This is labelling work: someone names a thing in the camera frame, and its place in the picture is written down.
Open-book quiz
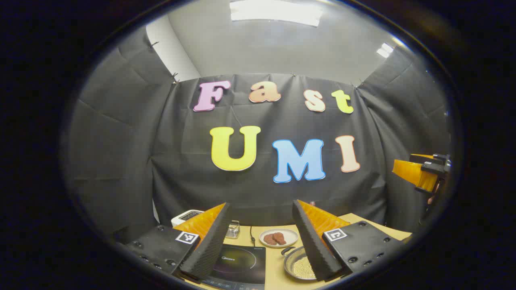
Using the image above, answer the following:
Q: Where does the metal pot with beans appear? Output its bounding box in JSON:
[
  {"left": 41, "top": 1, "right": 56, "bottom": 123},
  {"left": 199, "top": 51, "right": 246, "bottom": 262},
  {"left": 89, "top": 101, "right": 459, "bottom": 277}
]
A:
[{"left": 281, "top": 246, "right": 319, "bottom": 281}]

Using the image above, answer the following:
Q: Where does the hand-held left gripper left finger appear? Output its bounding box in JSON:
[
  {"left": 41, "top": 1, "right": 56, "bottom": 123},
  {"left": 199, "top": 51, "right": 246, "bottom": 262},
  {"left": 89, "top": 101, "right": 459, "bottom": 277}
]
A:
[{"left": 121, "top": 202, "right": 233, "bottom": 282}]

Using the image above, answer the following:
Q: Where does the white plate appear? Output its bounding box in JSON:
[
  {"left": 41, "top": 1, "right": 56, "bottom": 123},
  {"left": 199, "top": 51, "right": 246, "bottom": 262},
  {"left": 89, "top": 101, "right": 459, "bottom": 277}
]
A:
[{"left": 259, "top": 228, "right": 299, "bottom": 248}]

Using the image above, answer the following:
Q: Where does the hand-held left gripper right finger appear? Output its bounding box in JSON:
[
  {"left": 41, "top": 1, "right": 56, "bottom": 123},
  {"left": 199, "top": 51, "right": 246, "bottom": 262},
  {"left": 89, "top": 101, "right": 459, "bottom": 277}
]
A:
[{"left": 292, "top": 199, "right": 412, "bottom": 282}]

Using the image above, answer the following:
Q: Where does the large ceiling light panel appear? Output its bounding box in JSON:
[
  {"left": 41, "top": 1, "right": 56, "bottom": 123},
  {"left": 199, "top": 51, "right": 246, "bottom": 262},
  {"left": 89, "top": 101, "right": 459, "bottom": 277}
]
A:
[{"left": 230, "top": 0, "right": 323, "bottom": 27}]

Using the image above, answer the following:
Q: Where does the black backdrop cloth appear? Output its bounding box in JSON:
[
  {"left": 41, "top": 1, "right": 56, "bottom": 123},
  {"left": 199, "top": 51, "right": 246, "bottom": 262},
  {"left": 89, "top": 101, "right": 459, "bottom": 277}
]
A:
[{"left": 67, "top": 26, "right": 452, "bottom": 242}]

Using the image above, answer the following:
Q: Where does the white toaster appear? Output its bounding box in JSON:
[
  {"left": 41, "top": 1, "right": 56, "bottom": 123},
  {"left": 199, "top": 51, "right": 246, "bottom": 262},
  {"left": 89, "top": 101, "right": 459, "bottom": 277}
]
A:
[{"left": 171, "top": 209, "right": 205, "bottom": 227}]

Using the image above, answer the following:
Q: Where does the black induction cooktop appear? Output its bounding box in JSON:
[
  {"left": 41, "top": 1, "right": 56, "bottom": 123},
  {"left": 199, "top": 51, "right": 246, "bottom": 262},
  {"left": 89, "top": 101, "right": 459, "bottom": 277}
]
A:
[{"left": 202, "top": 244, "right": 266, "bottom": 290}]

